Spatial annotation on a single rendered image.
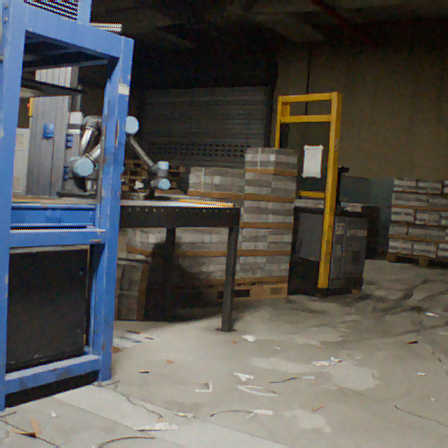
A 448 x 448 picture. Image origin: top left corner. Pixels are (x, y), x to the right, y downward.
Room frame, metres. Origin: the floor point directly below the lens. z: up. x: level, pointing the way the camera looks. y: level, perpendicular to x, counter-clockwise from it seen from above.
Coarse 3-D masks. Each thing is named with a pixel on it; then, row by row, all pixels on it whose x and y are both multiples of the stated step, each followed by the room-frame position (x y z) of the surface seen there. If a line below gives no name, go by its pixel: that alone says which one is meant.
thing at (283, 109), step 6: (282, 108) 6.01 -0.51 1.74; (288, 108) 5.97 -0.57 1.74; (282, 114) 6.01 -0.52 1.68; (288, 114) 5.96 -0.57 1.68; (282, 126) 5.93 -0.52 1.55; (276, 132) 5.97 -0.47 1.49; (282, 132) 5.93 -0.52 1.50; (276, 138) 5.96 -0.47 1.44; (282, 138) 5.94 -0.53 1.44; (276, 144) 5.96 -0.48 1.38; (282, 144) 5.98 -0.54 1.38
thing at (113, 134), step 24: (120, 72) 2.64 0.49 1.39; (120, 96) 2.65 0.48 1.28; (120, 120) 2.66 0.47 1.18; (120, 144) 2.67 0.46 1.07; (120, 168) 2.68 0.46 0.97; (120, 192) 2.69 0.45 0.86; (96, 216) 2.67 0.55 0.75; (96, 264) 2.67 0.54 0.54; (96, 288) 2.66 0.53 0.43; (96, 312) 2.66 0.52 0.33; (96, 336) 2.65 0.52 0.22
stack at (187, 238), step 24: (264, 216) 5.17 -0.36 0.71; (144, 240) 4.55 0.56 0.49; (192, 240) 4.69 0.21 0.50; (216, 240) 4.84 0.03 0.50; (240, 240) 5.00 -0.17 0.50; (264, 240) 5.18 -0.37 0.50; (192, 264) 4.71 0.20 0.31; (216, 264) 4.86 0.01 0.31; (240, 264) 5.02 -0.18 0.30; (192, 288) 4.89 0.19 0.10; (216, 288) 4.87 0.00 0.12; (240, 288) 5.03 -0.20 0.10
